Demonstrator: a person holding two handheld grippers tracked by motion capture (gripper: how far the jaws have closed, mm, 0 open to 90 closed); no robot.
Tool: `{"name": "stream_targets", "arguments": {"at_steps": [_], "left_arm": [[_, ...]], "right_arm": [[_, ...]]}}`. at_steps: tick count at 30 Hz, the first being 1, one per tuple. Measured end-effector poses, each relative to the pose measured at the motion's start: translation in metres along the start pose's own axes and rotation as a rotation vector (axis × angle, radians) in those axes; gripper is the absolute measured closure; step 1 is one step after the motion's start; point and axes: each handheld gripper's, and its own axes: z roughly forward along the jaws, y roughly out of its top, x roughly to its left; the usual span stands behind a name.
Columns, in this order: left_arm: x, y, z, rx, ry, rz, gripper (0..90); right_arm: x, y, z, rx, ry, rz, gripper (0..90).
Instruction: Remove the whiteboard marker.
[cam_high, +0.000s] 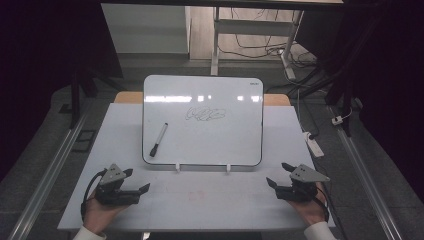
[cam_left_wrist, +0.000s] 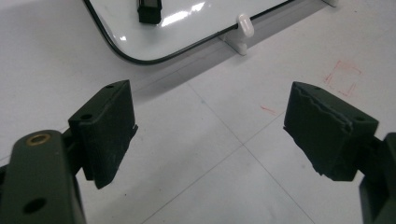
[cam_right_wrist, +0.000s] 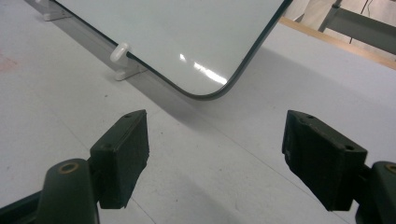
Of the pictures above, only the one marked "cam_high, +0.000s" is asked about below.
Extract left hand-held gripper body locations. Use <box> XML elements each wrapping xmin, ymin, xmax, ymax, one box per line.
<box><xmin>94</xmin><ymin>163</ymin><xmax>141</xmax><ymax>206</ymax></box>

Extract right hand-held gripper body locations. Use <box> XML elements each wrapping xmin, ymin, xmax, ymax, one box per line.
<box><xmin>274</xmin><ymin>163</ymin><xmax>331</xmax><ymax>203</ymax></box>

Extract black and white marker pen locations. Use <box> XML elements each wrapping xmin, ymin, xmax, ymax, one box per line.
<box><xmin>149</xmin><ymin>122</ymin><xmax>169</xmax><ymax>158</ymax></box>

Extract person's right hand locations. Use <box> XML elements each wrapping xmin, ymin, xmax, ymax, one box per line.
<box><xmin>289</xmin><ymin>196</ymin><xmax>330</xmax><ymax>228</ymax></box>

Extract person's left hand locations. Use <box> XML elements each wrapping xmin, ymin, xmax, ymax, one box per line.
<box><xmin>82</xmin><ymin>198</ymin><xmax>130</xmax><ymax>235</ymax></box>

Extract white power strip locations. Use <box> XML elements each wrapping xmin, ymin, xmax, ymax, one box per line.
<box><xmin>302</xmin><ymin>131</ymin><xmax>325</xmax><ymax>158</ymax></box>

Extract white whiteboard with black rim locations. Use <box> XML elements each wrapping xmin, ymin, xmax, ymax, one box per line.
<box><xmin>142</xmin><ymin>74</ymin><xmax>265</xmax><ymax>167</ymax></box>

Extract wooden table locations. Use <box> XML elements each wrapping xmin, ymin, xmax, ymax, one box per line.
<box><xmin>113</xmin><ymin>91</ymin><xmax>292</xmax><ymax>108</ymax></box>

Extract black metal stand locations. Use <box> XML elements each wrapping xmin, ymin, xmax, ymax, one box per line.
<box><xmin>59</xmin><ymin>64</ymin><xmax>126</xmax><ymax>130</ymax></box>
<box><xmin>266</xmin><ymin>63</ymin><xmax>356</xmax><ymax>138</ymax></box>

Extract dark curtain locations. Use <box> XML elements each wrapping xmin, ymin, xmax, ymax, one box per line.
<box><xmin>0</xmin><ymin>0</ymin><xmax>124</xmax><ymax>183</ymax></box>
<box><xmin>294</xmin><ymin>0</ymin><xmax>424</xmax><ymax>194</ymax></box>

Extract white cabinet panel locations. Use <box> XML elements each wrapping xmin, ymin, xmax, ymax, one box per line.
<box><xmin>101</xmin><ymin>3</ymin><xmax>191</xmax><ymax>55</ymax></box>

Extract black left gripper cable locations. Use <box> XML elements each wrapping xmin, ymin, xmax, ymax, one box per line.
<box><xmin>80</xmin><ymin>168</ymin><xmax>108</xmax><ymax>223</ymax></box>

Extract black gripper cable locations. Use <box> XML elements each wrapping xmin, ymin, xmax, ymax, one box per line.
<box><xmin>80</xmin><ymin>168</ymin><xmax>108</xmax><ymax>223</ymax></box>
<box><xmin>314</xmin><ymin>185</ymin><xmax>348</xmax><ymax>240</ymax></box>

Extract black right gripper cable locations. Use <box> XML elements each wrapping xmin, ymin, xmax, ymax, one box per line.
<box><xmin>314</xmin><ymin>185</ymin><xmax>348</xmax><ymax>240</ymax></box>

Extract aluminium floor rail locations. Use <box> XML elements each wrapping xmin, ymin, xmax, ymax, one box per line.
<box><xmin>7</xmin><ymin>108</ymin><xmax>89</xmax><ymax>240</ymax></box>
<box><xmin>328</xmin><ymin>105</ymin><xmax>405</xmax><ymax>240</ymax></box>

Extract black floor cables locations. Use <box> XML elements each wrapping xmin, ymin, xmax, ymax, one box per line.
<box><xmin>218</xmin><ymin>7</ymin><xmax>319</xmax><ymax>69</ymax></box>

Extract white desk frame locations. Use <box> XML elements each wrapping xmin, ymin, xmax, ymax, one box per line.
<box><xmin>210</xmin><ymin>6</ymin><xmax>305</xmax><ymax>81</ymax></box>

